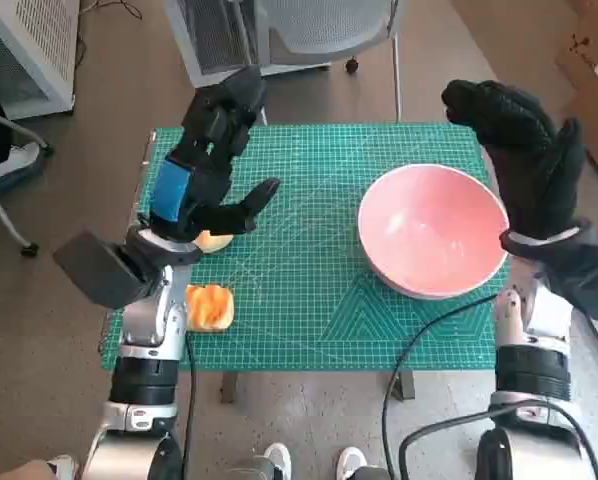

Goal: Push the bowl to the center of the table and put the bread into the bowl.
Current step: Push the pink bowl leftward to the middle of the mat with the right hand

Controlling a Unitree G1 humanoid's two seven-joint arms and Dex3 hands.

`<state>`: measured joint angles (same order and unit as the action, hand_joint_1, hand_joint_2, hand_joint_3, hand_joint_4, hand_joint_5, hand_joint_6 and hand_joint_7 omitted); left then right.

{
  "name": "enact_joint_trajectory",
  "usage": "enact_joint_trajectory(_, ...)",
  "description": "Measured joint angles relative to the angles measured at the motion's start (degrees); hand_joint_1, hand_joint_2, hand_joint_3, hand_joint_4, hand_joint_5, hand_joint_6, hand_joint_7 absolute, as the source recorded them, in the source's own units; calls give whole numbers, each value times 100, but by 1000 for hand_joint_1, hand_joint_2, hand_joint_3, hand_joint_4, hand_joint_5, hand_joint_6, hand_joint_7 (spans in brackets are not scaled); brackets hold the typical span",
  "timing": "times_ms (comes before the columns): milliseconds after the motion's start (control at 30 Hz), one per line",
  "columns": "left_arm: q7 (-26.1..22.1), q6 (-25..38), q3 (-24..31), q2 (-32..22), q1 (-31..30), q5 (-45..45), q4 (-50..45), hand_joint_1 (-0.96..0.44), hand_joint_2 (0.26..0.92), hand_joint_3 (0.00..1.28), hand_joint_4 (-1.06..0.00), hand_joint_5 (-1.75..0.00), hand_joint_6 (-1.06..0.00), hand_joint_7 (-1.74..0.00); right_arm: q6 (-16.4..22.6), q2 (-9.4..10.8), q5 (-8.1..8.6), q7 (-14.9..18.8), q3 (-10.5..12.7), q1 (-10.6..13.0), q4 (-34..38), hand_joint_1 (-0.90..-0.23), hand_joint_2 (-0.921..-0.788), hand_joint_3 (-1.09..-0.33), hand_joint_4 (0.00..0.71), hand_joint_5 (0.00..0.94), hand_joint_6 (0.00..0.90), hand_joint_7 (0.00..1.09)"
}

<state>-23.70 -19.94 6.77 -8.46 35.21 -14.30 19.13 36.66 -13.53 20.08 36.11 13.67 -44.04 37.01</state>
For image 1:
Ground black left hand, blue tape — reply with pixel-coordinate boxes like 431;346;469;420
138;64;282;251

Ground black gloved right hand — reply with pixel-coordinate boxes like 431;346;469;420
441;78;593;240

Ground round pale bread bun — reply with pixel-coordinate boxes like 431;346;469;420
192;229;234;255

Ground pink bowl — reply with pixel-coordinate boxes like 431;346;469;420
357;163;510;300

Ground rectangular orange striped bread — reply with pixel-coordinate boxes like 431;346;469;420
185;283;236;333

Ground cardboard box with black print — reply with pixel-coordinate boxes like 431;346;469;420
553;0;598;96

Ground green cutting mat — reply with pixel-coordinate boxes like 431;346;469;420
101;124;511;373

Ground grey mesh chair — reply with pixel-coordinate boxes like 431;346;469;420
231;0;405;126

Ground large white perforated cabinet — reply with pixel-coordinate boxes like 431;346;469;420
0;0;80;121

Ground grey metal table leg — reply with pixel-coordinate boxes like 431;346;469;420
392;371;416;401
221;371;240;404

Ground white and black foot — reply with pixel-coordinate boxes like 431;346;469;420
337;446;368;480
263;442;293;480

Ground person's red and white shoe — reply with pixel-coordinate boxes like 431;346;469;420
48;453;80;480

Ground person's beige leg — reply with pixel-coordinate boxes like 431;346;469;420
0;457;55;480

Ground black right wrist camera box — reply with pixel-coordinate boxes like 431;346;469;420
543;219;598;324

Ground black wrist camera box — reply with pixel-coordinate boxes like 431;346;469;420
543;219;598;324
52;230;163;309

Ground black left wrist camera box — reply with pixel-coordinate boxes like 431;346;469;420
52;230;163;309

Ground long black cable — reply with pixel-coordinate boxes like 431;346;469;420
381;293;499;480

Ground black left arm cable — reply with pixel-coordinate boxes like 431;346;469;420
178;332;199;466

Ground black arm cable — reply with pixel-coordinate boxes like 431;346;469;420
398;399;598;480
178;332;199;466

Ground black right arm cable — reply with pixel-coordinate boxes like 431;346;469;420
398;399;598;480

